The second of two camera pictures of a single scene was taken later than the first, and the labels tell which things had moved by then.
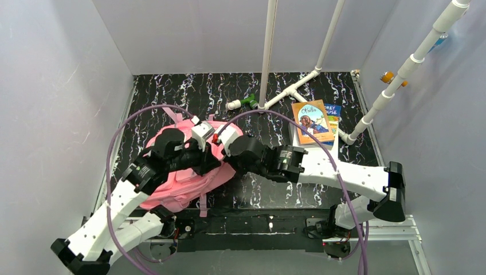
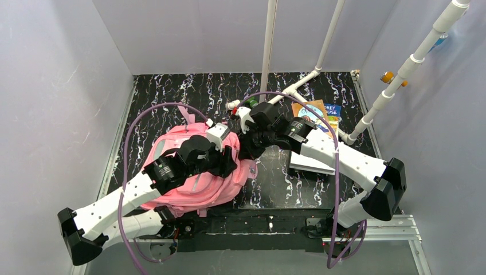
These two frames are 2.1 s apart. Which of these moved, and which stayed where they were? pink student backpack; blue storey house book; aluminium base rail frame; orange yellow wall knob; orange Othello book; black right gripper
Moved: pink student backpack; black right gripper
Stayed: blue storey house book; orange Othello book; aluminium base rail frame; orange yellow wall knob
